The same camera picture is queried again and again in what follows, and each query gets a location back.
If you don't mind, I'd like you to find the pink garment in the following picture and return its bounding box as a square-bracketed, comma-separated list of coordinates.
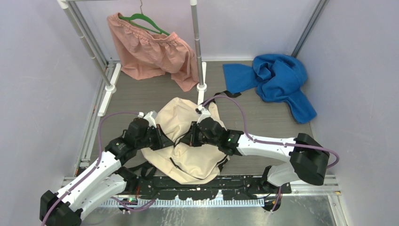
[107, 13, 199, 92]

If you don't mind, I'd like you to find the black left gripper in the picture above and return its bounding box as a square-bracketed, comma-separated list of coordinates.
[136, 123, 174, 151]

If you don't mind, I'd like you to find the metal clothes rack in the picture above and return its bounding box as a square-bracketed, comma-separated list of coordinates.
[56, 0, 208, 117]

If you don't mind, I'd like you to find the blue cloth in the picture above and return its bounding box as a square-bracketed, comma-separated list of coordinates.
[223, 54, 317, 123]

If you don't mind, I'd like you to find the cream canvas backpack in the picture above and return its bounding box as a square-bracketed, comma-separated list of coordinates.
[141, 97, 230, 185]

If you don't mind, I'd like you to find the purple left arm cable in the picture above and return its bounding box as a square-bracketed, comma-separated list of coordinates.
[40, 111, 157, 226]

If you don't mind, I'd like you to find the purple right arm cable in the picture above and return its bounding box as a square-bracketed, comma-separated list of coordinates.
[201, 95, 340, 214]

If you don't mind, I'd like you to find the metal corner pole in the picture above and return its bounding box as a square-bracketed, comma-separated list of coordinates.
[291, 0, 329, 57]

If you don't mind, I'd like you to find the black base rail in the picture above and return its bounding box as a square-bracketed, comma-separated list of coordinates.
[120, 175, 279, 201]

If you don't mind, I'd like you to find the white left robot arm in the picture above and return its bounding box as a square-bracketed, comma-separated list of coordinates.
[40, 111, 174, 226]

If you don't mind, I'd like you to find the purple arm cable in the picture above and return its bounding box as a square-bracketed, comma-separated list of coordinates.
[40, 111, 157, 226]
[201, 95, 340, 214]

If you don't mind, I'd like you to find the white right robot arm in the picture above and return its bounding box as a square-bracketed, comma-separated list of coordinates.
[180, 106, 330, 194]

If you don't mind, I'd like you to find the green clothes hanger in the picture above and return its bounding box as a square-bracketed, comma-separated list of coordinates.
[119, 0, 171, 36]

